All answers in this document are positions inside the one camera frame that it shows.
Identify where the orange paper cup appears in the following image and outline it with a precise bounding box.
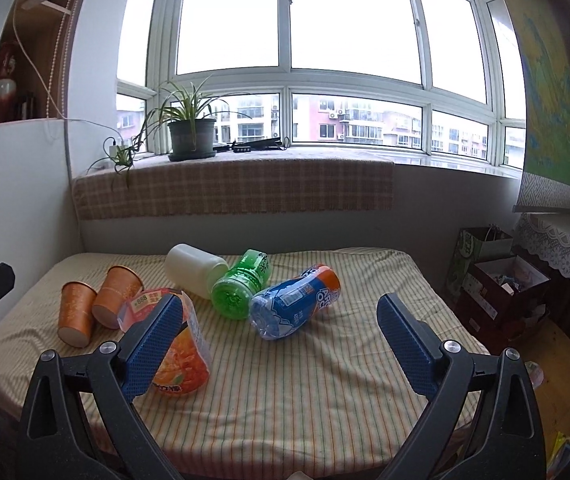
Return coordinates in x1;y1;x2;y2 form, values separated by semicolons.
92;266;144;330
59;281;98;348

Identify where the red and white vase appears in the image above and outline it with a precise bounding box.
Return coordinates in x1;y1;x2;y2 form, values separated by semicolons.
0;42;18;124

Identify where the white window frame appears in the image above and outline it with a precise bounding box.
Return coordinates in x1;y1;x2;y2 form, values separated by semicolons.
115;0;528;171

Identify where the wall map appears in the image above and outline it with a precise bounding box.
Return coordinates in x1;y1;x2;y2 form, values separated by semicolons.
487;0;570;214

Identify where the plaid windowsill cloth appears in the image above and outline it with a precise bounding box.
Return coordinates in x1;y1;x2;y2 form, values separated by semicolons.
72;146;396;222

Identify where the green plastic bottle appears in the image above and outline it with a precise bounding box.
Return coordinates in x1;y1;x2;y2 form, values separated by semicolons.
211;249;273;321

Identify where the white cable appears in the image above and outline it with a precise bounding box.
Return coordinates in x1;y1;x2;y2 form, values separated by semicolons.
12;0;118;147

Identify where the green paper bag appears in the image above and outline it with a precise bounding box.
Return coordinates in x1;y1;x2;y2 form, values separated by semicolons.
446;226;514;306

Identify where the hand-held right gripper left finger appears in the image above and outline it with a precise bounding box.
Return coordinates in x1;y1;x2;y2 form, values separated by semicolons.
15;291;186;480

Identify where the wooden bookshelf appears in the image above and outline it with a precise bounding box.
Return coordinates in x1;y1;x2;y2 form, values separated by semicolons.
0;0;90;126

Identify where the white plastic jar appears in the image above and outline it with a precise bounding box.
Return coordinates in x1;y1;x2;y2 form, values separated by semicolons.
165;243;230;301

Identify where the bead string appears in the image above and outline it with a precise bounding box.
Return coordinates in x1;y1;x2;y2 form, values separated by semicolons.
45;0;92;117

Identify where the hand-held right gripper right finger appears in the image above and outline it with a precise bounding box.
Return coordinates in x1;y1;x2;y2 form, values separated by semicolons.
376;292;548;480

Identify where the white lace cloth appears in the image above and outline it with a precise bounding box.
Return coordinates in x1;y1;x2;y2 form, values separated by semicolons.
512;212;570;307

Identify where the black power strip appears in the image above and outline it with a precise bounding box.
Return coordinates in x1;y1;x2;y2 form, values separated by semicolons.
215;136;292;154

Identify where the dark red cardboard box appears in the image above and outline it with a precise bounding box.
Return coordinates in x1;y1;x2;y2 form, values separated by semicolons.
457;255;554;344

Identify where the yellow packet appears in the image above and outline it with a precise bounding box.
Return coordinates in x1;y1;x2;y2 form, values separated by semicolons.
546;430;570;480

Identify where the potted spider plant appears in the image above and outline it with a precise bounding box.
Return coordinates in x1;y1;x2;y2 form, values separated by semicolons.
87;75;253;191

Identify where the blue orange soda bottle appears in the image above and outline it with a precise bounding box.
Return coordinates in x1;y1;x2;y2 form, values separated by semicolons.
249;264;342;342

